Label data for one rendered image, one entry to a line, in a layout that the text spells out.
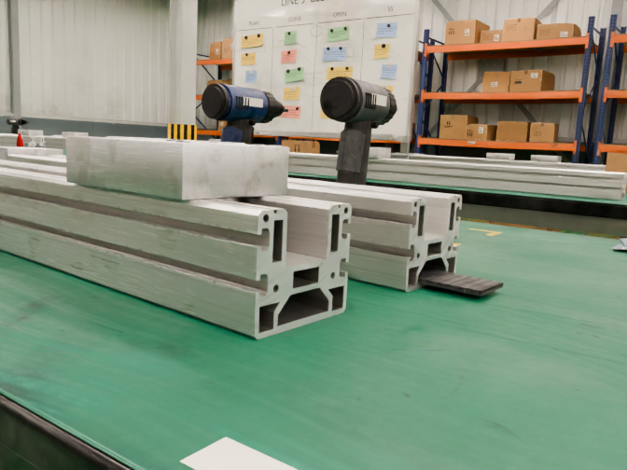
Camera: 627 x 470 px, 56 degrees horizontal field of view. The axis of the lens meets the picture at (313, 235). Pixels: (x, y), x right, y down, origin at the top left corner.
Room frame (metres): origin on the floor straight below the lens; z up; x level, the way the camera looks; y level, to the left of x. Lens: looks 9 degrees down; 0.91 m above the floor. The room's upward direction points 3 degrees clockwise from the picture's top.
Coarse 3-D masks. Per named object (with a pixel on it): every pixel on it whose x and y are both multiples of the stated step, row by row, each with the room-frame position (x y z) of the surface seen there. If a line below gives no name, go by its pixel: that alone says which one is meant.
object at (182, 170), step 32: (96, 160) 0.47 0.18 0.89; (128, 160) 0.45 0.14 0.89; (160, 160) 0.42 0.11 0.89; (192, 160) 0.41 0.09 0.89; (224, 160) 0.44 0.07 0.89; (256, 160) 0.46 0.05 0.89; (160, 192) 0.42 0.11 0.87; (192, 192) 0.41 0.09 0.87; (224, 192) 0.44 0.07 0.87; (256, 192) 0.46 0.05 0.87
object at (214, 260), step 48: (0, 192) 0.61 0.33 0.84; (48, 192) 0.54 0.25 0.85; (96, 192) 0.48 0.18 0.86; (0, 240) 0.60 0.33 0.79; (48, 240) 0.54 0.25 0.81; (96, 240) 0.51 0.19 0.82; (144, 240) 0.44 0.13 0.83; (192, 240) 0.41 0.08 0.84; (240, 240) 0.39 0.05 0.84; (288, 240) 0.45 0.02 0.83; (336, 240) 0.43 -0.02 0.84; (144, 288) 0.44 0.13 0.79; (192, 288) 0.40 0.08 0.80; (240, 288) 0.37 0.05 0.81; (288, 288) 0.39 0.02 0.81; (336, 288) 0.44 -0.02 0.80
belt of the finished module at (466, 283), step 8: (424, 272) 0.56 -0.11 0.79; (432, 272) 0.56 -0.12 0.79; (440, 272) 0.56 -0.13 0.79; (448, 272) 0.56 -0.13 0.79; (424, 280) 0.53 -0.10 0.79; (432, 280) 0.53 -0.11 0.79; (440, 280) 0.53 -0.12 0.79; (448, 280) 0.53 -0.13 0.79; (456, 280) 0.53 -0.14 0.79; (464, 280) 0.53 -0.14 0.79; (472, 280) 0.54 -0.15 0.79; (480, 280) 0.54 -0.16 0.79; (488, 280) 0.54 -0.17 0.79; (448, 288) 0.51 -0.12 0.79; (456, 288) 0.51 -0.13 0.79; (464, 288) 0.50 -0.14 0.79; (472, 288) 0.50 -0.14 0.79; (480, 288) 0.50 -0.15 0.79; (488, 288) 0.51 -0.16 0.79; (496, 288) 0.52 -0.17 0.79
